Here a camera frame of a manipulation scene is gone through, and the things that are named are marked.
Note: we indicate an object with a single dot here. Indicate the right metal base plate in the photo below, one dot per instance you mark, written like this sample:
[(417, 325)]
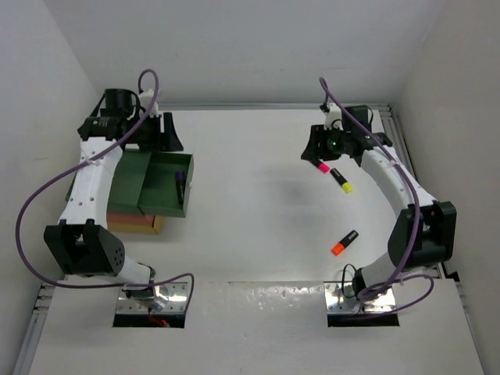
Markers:
[(338, 303)]

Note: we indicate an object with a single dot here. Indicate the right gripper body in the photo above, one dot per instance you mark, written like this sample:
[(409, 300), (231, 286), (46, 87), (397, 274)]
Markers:
[(333, 144)]

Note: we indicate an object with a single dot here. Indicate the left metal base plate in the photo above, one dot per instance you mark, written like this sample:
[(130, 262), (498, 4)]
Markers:
[(166, 299)]

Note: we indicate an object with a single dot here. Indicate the metal base plate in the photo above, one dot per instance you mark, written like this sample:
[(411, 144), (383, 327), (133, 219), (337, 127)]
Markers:
[(338, 303), (166, 299)]

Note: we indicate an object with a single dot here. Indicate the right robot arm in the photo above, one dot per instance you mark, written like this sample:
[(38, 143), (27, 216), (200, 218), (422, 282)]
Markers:
[(424, 230)]

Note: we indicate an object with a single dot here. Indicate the yellow bottom drawer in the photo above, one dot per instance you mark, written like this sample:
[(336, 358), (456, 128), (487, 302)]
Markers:
[(156, 228)]

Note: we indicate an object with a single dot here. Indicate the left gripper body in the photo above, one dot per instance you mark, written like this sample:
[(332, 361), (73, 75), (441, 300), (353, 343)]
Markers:
[(148, 135)]

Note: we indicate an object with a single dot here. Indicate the pink highlighter marker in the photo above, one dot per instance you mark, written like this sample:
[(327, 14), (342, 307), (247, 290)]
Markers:
[(321, 166)]

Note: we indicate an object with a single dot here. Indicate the yellow highlighter marker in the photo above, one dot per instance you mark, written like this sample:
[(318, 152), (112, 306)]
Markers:
[(340, 179)]

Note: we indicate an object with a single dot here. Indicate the orange highlighter marker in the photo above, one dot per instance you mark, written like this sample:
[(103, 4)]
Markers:
[(344, 242)]

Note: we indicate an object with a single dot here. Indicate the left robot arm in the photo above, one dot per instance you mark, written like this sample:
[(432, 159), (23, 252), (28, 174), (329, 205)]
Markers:
[(81, 242)]

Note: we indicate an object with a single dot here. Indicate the coral drawer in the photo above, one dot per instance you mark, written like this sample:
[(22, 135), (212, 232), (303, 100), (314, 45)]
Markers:
[(132, 219)]

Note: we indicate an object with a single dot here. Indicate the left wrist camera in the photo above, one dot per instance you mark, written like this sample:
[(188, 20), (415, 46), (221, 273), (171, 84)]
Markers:
[(146, 98)]

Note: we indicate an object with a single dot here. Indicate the green top drawer box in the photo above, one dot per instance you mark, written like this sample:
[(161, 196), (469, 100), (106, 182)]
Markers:
[(144, 183)]

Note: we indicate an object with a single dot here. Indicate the purple highlighter marker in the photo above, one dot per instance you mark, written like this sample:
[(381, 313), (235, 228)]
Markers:
[(180, 179)]

